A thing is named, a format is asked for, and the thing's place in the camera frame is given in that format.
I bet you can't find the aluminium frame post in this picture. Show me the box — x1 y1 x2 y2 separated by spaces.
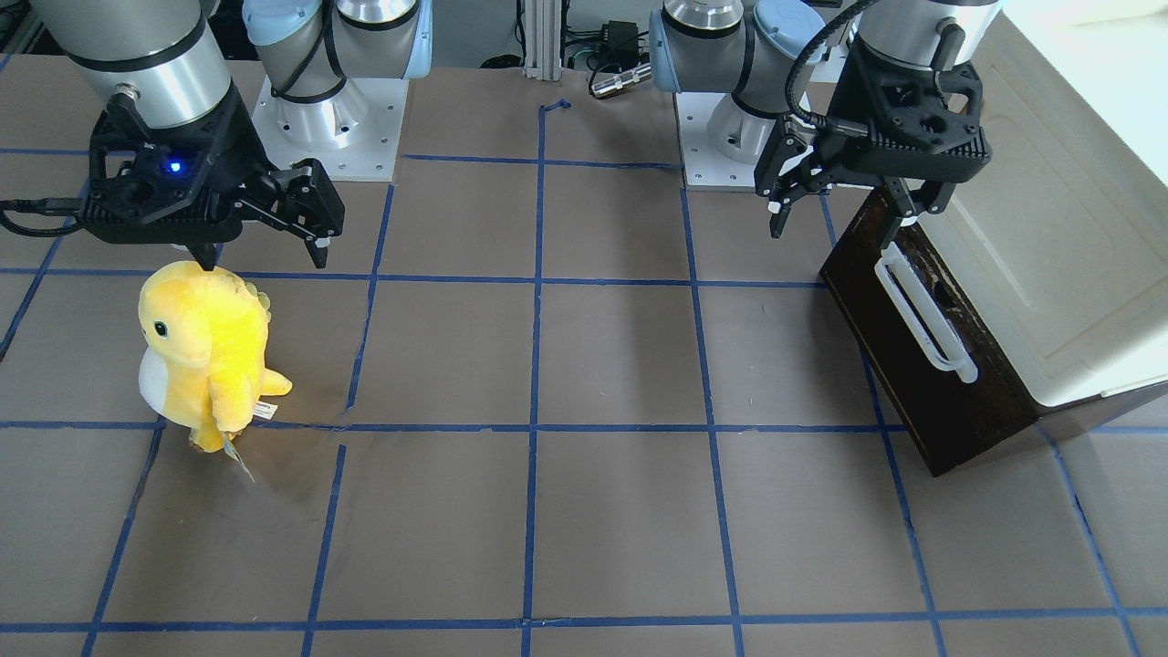
521 0 564 82

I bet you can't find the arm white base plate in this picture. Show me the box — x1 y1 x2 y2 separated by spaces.
674 92 776 193
252 78 410 184

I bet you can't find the silver cable connector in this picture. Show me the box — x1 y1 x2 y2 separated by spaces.
589 63 653 101

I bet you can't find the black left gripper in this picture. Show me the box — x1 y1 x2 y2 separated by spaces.
755 41 992 249

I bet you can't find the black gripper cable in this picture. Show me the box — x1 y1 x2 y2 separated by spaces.
785 0 881 140

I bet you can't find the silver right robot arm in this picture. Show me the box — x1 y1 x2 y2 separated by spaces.
11 1 433 270

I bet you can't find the yellow plush dinosaur toy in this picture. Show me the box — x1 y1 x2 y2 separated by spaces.
137 261 293 463

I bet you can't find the white drawer handle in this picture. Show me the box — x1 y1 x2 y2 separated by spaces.
872 243 979 383

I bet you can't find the black power adapter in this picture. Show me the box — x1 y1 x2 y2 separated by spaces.
598 20 640 67

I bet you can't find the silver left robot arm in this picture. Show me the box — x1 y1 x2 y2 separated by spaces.
648 1 1004 245

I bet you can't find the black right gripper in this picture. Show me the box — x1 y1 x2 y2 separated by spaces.
77 84 346 274

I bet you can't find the white plastic drawer cabinet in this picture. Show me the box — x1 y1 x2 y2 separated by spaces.
922 1 1167 406

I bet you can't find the dark brown wooden drawer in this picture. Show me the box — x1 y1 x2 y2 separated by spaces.
821 191 1047 475

